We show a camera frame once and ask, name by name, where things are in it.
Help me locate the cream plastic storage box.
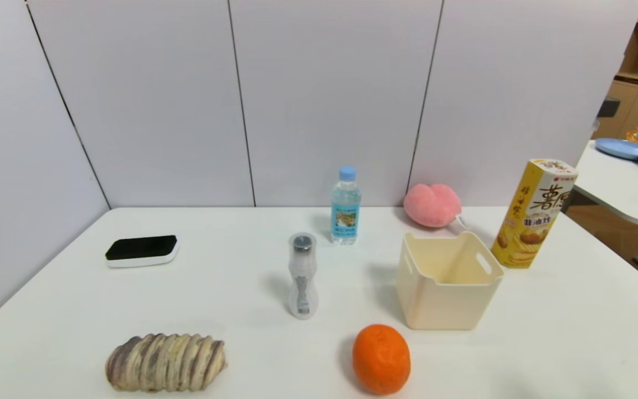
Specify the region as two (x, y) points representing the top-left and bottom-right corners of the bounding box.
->
(396, 231), (505, 331)

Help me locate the clear water bottle blue cap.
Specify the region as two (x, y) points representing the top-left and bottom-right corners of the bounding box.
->
(330, 166), (362, 245)

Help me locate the black white board eraser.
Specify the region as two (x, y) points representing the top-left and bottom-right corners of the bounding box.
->
(105, 235), (180, 269)

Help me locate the striped brown bread loaf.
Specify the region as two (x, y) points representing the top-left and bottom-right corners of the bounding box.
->
(105, 333), (228, 393)

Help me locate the yellow potato chips carton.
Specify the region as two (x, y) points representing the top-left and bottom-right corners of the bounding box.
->
(491, 158), (579, 269)

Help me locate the white side table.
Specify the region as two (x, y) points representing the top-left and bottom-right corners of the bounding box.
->
(560, 140), (638, 228)

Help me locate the orange fruit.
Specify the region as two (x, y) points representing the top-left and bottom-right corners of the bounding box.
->
(352, 324), (411, 396)

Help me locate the blue plate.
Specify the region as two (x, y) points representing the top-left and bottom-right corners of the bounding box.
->
(595, 138), (638, 161)

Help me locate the white bottle with grey cap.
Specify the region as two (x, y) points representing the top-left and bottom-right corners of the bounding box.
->
(288, 232), (319, 320)

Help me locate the pink plush peach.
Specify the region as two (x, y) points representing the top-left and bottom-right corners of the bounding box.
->
(403, 183), (469, 231)

